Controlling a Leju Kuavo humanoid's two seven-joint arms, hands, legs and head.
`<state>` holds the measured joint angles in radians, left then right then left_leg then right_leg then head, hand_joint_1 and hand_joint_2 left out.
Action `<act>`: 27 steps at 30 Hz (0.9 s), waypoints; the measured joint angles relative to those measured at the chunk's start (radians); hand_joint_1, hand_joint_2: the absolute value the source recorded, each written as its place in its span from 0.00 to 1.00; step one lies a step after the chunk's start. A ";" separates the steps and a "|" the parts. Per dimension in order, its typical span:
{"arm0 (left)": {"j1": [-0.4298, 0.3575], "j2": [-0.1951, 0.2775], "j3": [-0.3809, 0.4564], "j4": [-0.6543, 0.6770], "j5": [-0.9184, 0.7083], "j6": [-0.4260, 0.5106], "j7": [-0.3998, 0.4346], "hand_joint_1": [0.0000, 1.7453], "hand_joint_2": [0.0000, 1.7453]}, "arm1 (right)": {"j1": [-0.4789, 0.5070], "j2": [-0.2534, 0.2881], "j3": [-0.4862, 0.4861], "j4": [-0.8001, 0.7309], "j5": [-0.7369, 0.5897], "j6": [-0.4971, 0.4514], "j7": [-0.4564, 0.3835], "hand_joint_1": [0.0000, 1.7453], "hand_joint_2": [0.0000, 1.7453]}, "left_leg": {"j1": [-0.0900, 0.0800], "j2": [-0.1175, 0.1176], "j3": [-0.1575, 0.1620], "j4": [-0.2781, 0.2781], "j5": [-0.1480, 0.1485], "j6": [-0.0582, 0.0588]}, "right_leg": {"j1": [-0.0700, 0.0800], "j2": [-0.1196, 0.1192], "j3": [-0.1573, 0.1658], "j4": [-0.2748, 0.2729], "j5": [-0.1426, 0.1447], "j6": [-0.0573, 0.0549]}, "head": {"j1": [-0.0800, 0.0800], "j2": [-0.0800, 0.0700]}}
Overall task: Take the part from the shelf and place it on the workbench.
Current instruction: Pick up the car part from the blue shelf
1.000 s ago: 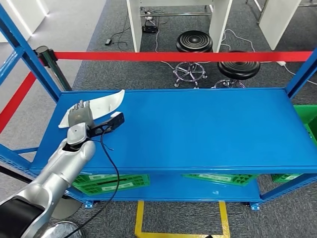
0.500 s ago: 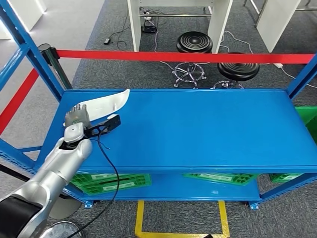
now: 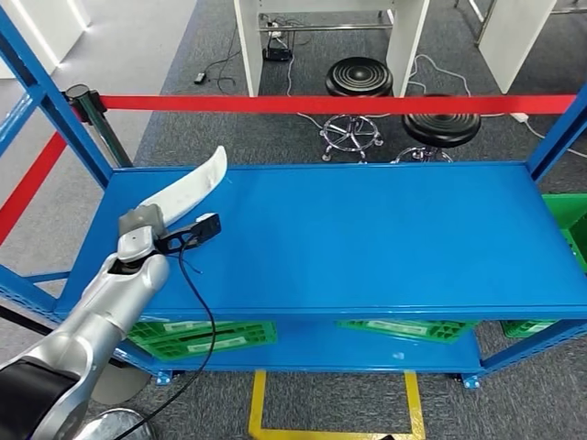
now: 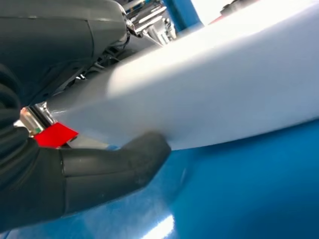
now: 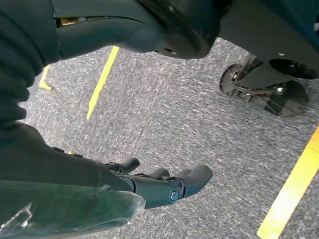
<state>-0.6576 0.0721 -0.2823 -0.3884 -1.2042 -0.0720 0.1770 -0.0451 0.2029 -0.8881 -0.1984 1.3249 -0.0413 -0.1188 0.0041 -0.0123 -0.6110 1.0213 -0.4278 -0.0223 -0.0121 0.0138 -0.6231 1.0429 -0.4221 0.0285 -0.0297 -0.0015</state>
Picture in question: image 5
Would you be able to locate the clear plastic film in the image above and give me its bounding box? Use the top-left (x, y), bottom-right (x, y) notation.
top-left (0, 179), bottom-right (146, 239)

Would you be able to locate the dark robot body shell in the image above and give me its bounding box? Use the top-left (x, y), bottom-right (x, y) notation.
top-left (54, 0), bottom-right (319, 80)

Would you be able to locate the dark round base plate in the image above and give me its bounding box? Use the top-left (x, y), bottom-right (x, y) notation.
top-left (220, 54), bottom-right (310, 118)

